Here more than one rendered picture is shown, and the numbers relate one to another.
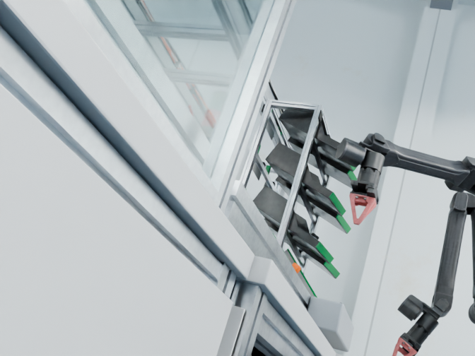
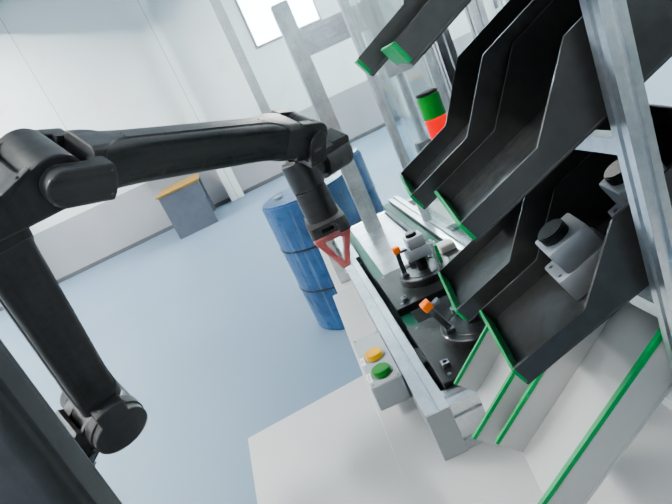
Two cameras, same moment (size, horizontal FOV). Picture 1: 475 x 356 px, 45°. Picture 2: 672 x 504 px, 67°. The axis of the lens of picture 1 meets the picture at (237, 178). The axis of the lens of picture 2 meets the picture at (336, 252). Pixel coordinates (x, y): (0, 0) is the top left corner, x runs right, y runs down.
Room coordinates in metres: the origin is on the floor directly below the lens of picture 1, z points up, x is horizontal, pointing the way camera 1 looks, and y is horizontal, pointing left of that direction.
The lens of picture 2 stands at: (2.14, -0.69, 1.53)
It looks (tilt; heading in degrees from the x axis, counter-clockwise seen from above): 18 degrees down; 155
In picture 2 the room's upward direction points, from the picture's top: 25 degrees counter-clockwise
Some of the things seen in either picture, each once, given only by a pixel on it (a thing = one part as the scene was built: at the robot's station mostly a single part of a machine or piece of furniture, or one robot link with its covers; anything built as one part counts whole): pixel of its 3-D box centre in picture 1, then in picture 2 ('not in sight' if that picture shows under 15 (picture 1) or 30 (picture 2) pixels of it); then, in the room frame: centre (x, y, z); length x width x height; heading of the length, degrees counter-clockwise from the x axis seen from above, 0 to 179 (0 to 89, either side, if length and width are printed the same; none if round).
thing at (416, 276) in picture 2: not in sight; (424, 270); (1.10, 0.00, 0.98); 0.14 x 0.14 x 0.02
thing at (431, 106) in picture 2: not in sight; (431, 105); (1.28, 0.05, 1.38); 0.05 x 0.05 x 0.05
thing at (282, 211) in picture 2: not in sight; (338, 230); (-1.19, 0.95, 0.48); 1.30 x 0.80 x 0.96; 150
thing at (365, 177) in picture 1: (367, 184); (318, 206); (1.38, -0.33, 1.34); 0.10 x 0.07 x 0.07; 156
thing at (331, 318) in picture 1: (330, 325); (379, 367); (1.25, -0.29, 0.93); 0.21 x 0.07 x 0.06; 156
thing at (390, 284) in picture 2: not in sight; (427, 277); (1.10, 0.00, 0.96); 0.24 x 0.24 x 0.02; 66
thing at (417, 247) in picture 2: not in sight; (417, 242); (1.10, 0.02, 1.06); 0.08 x 0.04 x 0.07; 67
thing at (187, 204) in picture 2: not in sight; (189, 204); (-7.96, 1.56, 0.43); 1.60 x 0.82 x 0.86; 163
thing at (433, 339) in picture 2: not in sight; (470, 310); (1.41, -0.14, 1.01); 0.24 x 0.24 x 0.13; 66
